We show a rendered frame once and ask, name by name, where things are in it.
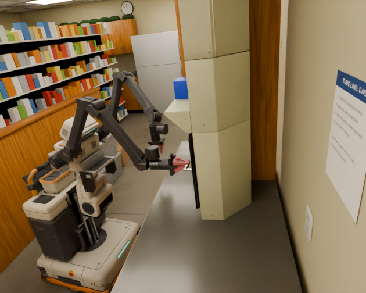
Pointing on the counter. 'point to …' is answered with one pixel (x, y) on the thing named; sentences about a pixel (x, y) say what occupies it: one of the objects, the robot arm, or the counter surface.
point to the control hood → (180, 114)
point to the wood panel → (259, 83)
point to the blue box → (180, 88)
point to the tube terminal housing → (221, 132)
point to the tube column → (214, 27)
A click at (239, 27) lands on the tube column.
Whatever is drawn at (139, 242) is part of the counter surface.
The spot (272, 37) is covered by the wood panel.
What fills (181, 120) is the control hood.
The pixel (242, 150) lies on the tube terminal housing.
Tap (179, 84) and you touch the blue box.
